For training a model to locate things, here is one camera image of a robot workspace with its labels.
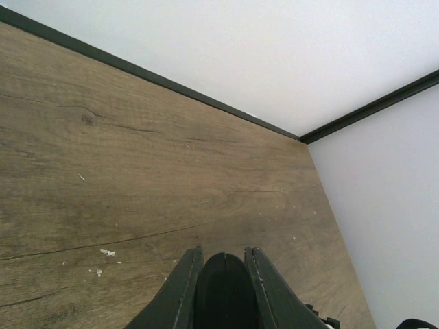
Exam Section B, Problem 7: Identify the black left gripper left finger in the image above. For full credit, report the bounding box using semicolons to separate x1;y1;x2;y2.
126;246;204;329

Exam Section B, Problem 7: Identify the black enclosure frame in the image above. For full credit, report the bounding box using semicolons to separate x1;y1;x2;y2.
1;5;438;145

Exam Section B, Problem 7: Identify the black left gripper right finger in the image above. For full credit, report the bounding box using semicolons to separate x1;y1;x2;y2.
244;247;328;328

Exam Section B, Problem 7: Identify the black remote control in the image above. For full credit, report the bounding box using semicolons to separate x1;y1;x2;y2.
193;252;259;328

